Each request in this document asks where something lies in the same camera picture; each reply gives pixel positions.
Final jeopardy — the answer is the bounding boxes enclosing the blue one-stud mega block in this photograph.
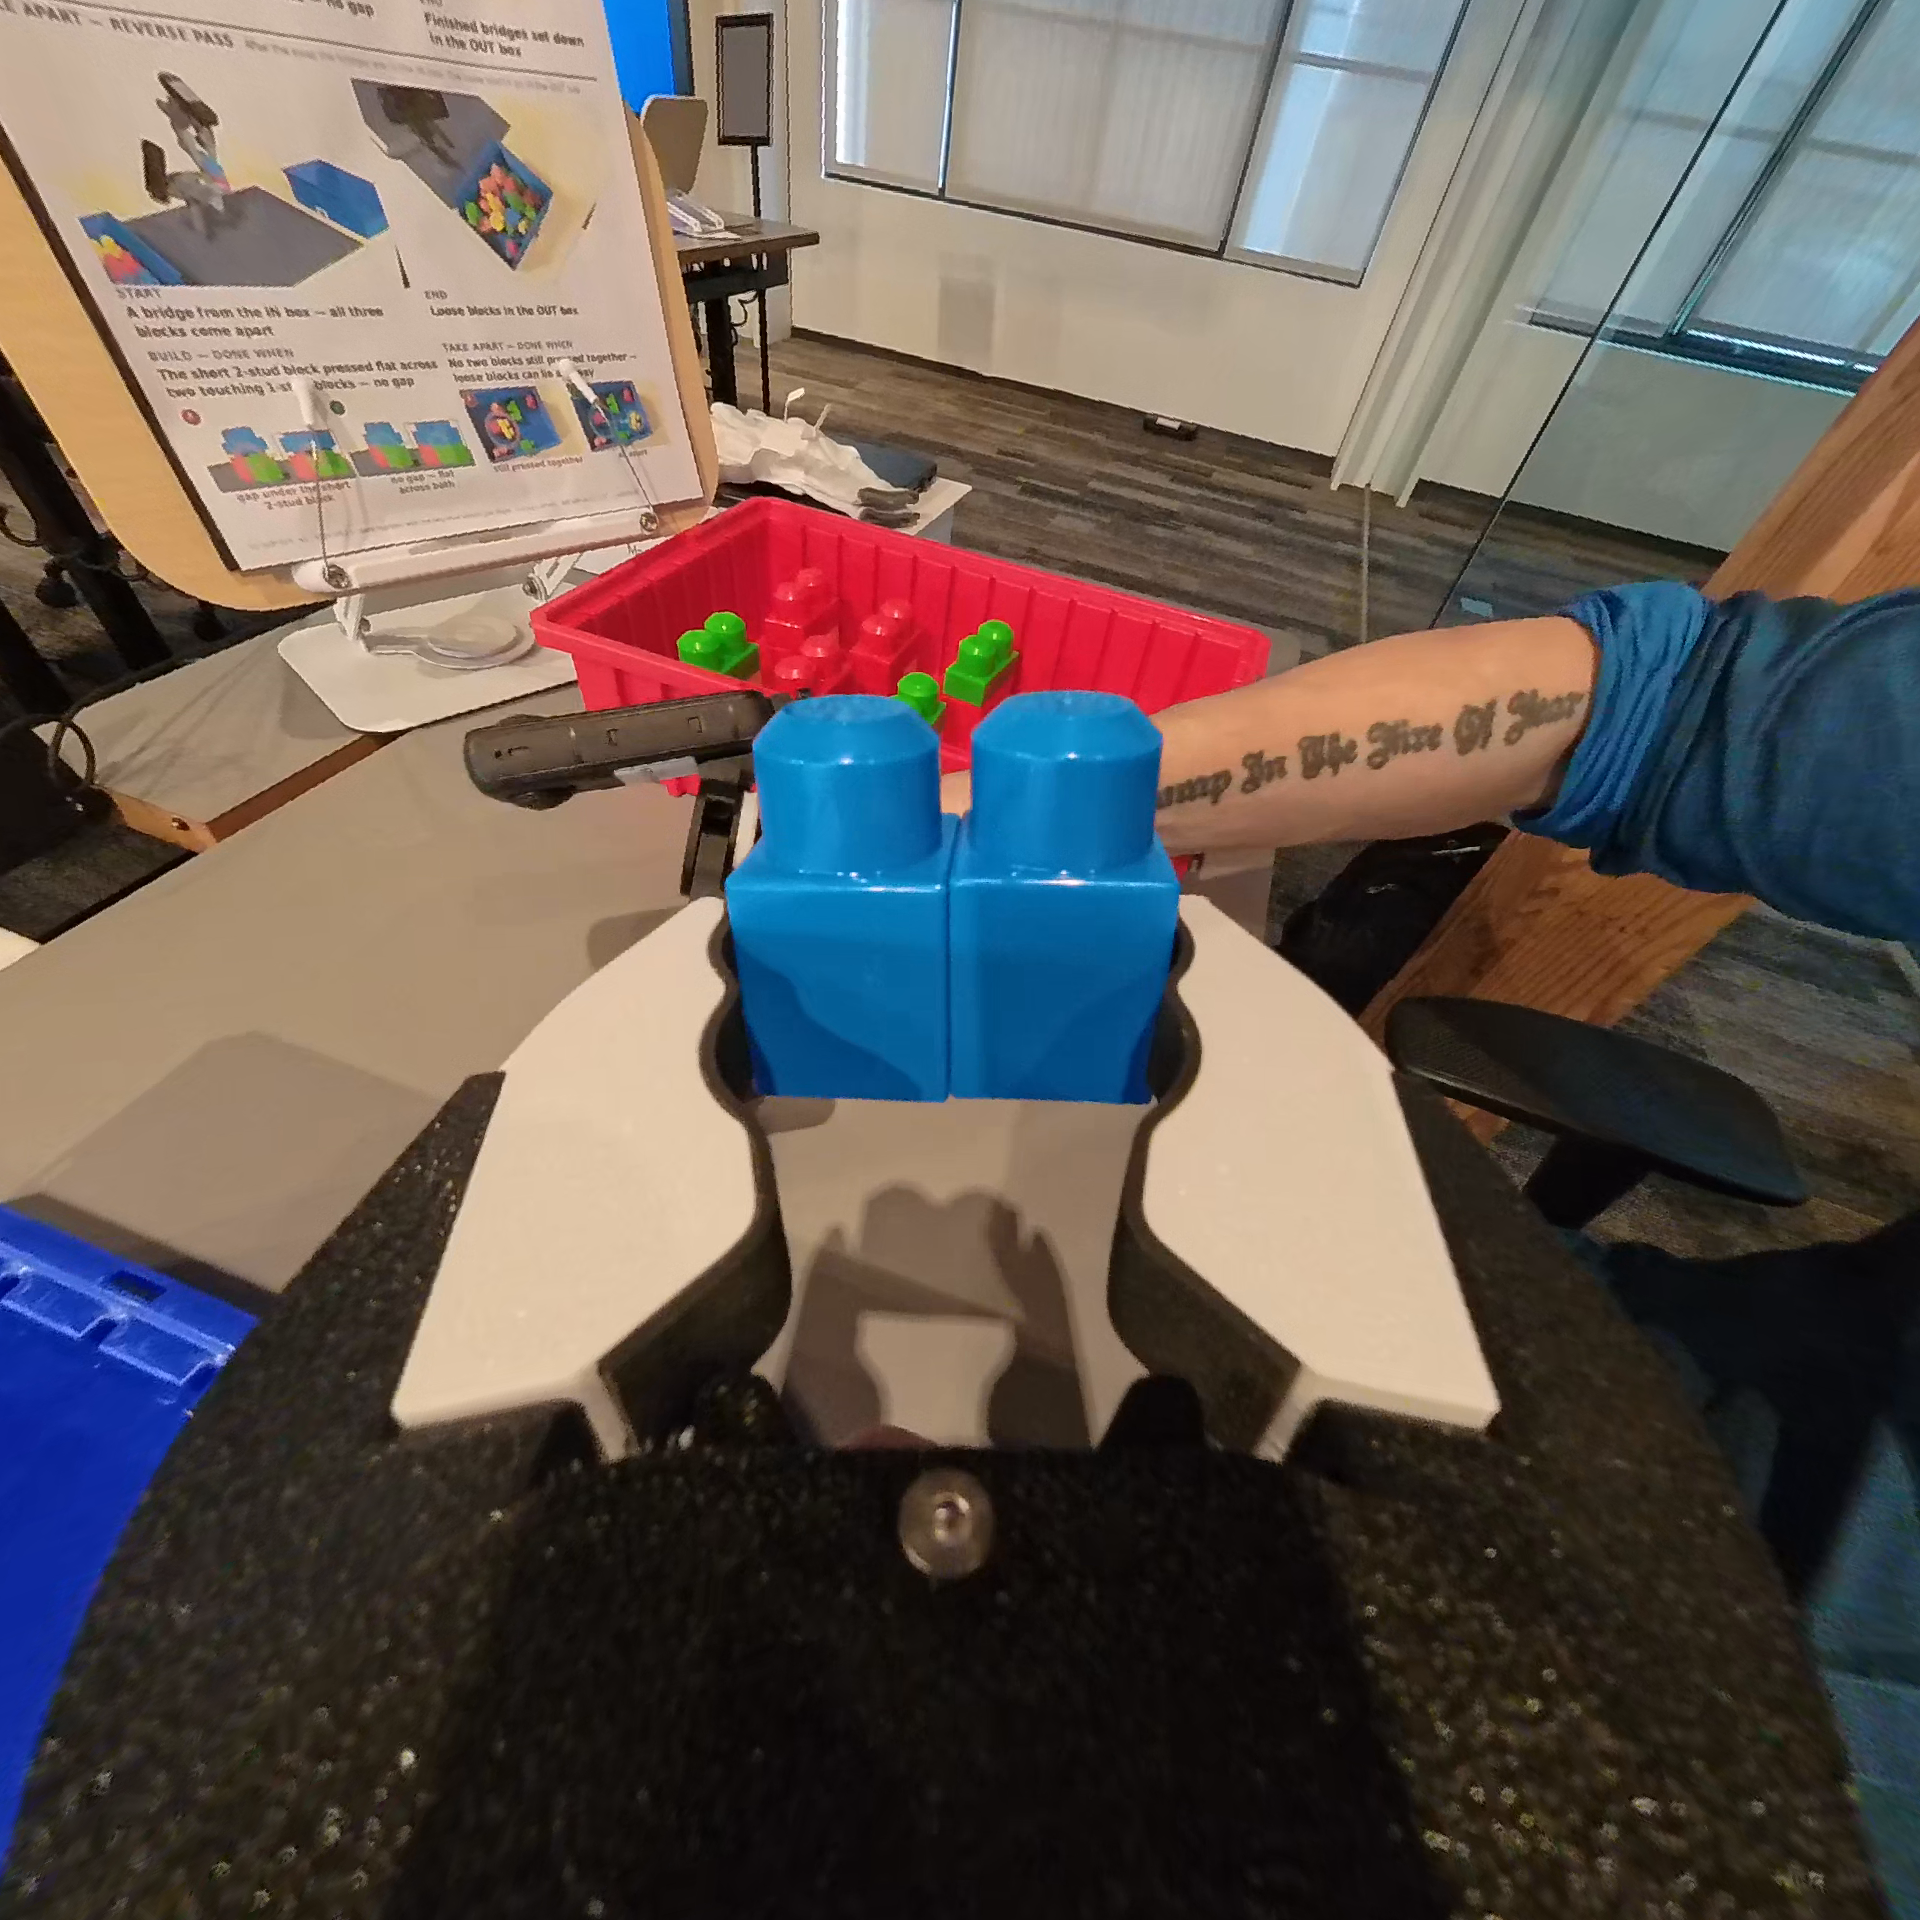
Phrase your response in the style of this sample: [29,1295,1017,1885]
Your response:
[725,693,962,1104]

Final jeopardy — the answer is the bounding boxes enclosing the printed instruction sheet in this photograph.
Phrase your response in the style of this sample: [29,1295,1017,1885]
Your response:
[0,0,710,576]

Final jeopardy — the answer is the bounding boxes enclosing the black bag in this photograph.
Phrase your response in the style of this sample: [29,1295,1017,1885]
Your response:
[1275,832,1509,1023]

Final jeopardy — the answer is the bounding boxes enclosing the blue plastic bin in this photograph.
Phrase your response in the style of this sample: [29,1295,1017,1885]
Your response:
[0,1201,262,1803]

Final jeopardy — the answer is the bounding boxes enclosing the black office chair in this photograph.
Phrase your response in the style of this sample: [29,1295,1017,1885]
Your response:
[1382,997,1808,1231]

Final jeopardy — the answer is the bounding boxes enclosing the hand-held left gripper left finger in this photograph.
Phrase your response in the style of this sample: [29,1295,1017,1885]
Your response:
[389,899,792,1464]

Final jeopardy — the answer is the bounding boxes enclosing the white stand base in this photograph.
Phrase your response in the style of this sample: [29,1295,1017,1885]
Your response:
[278,554,602,735]

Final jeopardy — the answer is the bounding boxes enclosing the black cable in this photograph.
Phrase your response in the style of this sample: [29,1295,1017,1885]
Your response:
[0,706,115,819]

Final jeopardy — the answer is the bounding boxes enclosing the person's right forearm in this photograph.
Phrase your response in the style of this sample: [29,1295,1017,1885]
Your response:
[937,582,1920,944]

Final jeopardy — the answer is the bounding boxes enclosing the window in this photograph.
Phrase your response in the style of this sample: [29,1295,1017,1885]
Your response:
[826,0,1442,288]

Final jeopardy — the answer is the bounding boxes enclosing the background desk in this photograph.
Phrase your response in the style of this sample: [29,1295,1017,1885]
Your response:
[666,209,820,400]

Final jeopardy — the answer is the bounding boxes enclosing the white cloth pile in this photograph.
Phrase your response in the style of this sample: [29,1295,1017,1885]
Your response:
[709,393,872,504]

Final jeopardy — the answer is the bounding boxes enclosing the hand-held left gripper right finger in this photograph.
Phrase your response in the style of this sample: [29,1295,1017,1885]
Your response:
[1114,899,1503,1464]

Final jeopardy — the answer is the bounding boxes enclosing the red plastic bin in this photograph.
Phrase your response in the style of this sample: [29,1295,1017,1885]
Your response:
[530,494,1275,888]

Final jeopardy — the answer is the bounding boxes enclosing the screen on pole stand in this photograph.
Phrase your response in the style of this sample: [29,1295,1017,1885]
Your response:
[716,13,778,227]

